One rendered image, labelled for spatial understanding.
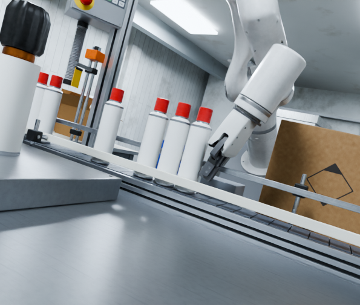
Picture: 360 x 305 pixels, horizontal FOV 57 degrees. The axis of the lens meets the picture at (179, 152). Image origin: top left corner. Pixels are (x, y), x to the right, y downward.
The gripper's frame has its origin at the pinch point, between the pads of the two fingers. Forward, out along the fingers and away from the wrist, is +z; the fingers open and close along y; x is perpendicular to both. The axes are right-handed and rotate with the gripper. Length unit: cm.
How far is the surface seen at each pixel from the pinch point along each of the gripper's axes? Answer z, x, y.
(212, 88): -39, -350, -758
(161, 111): -4.8, -18.6, 1.2
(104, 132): 8.5, -28.6, 2.8
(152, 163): 7.2, -12.9, 1.0
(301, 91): -154, -163, -817
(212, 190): 2.2, 4.5, 4.3
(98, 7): -18, -60, -5
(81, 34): -8, -65, -9
